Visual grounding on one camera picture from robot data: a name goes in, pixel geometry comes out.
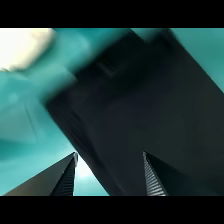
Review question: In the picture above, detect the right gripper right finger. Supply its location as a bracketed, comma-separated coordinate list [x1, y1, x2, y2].
[142, 151, 214, 197]

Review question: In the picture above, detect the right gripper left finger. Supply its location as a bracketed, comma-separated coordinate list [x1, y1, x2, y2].
[4, 151, 79, 197]

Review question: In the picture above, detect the black garment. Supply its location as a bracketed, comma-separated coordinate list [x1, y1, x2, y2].
[45, 28, 224, 197]

